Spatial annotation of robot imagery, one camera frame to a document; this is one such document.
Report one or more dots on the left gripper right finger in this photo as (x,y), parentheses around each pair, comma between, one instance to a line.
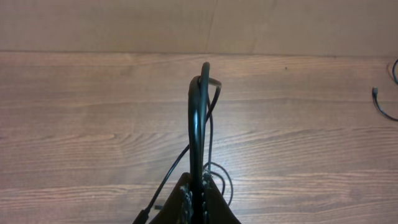
(216,209)

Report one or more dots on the cardboard back panel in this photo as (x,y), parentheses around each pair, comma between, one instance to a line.
(282,27)

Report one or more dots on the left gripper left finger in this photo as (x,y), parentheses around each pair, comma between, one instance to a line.
(178,207)

